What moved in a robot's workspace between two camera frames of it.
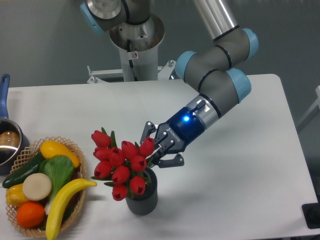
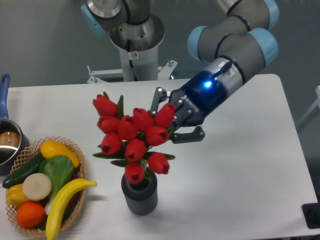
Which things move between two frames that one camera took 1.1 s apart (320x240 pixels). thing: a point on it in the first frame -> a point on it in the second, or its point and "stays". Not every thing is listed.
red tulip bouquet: x=124 y=167 -> x=129 y=138
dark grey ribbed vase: x=145 y=204 stays
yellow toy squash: x=50 y=149 stays
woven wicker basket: x=46 y=183 stays
